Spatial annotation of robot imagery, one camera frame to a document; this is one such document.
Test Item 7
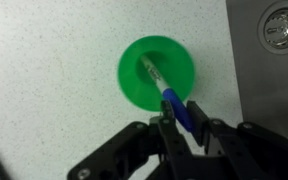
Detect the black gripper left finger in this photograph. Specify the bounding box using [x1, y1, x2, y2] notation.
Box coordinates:
[67, 99, 198, 180]

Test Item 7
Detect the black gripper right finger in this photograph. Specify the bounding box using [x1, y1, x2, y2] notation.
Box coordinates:
[186, 99, 288, 180]

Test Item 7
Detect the blue capped white pen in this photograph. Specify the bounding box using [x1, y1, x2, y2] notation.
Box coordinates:
[139, 54, 196, 134]

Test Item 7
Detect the stainless steel sink basin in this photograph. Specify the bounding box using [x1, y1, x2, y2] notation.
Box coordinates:
[225, 0, 288, 138]

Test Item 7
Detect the green plastic cup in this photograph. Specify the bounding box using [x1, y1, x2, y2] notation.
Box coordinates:
[117, 35, 196, 112]

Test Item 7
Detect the metal sink drain strainer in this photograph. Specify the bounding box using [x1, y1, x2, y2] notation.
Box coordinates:
[257, 1, 288, 55]

